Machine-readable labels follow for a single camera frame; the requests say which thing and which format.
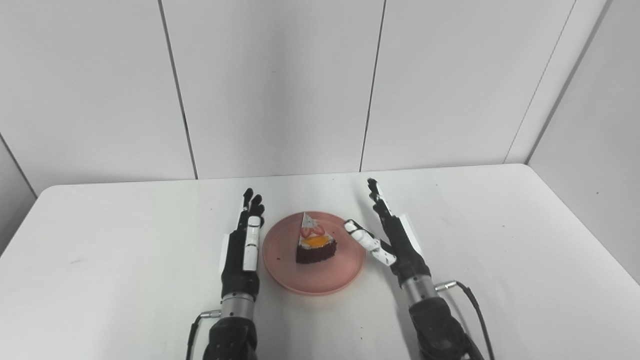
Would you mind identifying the chocolate cake slice with fruit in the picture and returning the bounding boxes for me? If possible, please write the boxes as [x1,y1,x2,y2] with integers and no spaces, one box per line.
[295,212,337,265]

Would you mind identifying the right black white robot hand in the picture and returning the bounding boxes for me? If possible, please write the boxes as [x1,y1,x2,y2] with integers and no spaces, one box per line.
[343,178,432,290]

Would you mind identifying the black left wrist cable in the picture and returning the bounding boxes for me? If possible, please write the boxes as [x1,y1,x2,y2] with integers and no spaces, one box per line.
[185,310,222,360]

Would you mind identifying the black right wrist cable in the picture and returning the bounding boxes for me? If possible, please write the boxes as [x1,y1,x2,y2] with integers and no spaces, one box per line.
[435,280,497,360]

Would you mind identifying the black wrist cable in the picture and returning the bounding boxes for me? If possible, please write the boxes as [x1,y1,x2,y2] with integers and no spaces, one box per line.
[435,280,497,360]
[185,310,222,360]

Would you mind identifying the pink round plate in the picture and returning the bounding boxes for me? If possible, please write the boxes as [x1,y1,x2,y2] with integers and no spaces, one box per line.
[262,211,366,296]

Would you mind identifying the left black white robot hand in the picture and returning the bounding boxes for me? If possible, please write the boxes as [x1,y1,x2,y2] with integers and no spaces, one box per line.
[220,188,266,301]

